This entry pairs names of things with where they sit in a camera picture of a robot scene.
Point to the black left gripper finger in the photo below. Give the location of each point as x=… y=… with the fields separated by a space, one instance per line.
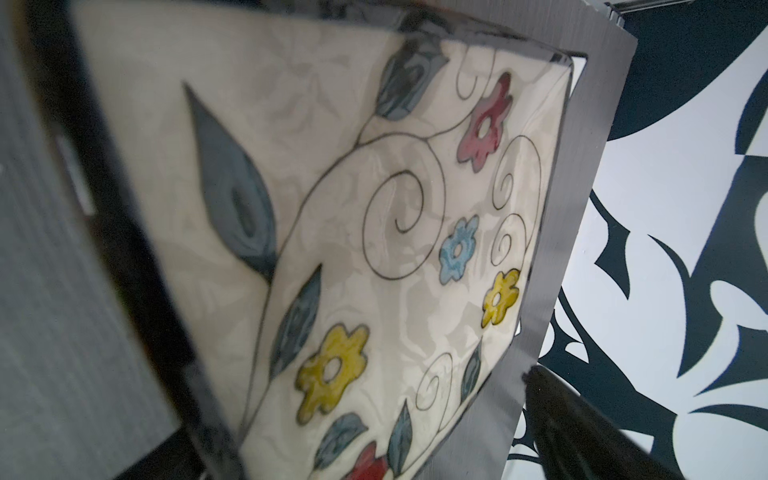
x=575 y=441

